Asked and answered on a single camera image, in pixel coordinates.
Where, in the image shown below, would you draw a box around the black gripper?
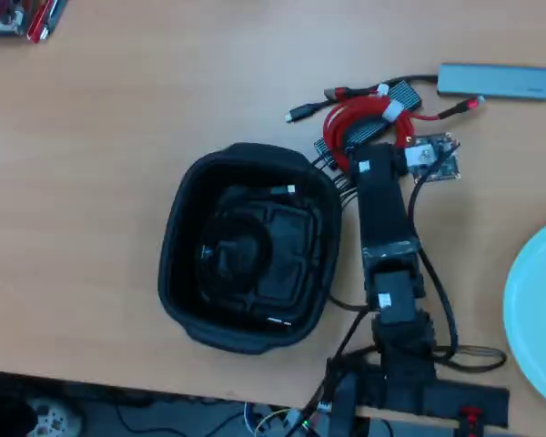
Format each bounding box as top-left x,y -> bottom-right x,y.
348,143 -> 410,192

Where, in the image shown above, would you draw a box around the red charging cable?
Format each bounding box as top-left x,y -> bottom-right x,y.
322,86 -> 487,172

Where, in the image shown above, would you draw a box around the black charging cable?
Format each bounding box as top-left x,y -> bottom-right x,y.
195,183 -> 318,327

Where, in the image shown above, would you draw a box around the black square bowl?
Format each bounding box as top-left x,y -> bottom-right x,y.
157,142 -> 343,356

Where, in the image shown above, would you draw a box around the light blue plate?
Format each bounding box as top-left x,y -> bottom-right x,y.
502,214 -> 546,409

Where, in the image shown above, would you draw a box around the white patterned shoe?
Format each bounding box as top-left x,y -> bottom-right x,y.
25,395 -> 86,437

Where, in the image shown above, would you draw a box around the black ribbed heatsink enclosure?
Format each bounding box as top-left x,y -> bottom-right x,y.
313,80 -> 423,172

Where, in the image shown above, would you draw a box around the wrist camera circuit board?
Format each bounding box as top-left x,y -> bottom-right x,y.
404,132 -> 463,183

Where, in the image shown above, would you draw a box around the grey USB hub with cable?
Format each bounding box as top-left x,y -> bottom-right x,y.
284,63 -> 546,125

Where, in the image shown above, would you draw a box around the black camera cable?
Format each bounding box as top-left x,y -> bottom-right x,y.
407,176 -> 460,365

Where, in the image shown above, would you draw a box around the thin looped robot wires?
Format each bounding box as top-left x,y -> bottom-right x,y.
436,344 -> 509,373

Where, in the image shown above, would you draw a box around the coloured wires under table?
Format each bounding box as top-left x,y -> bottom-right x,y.
243,400 -> 318,437

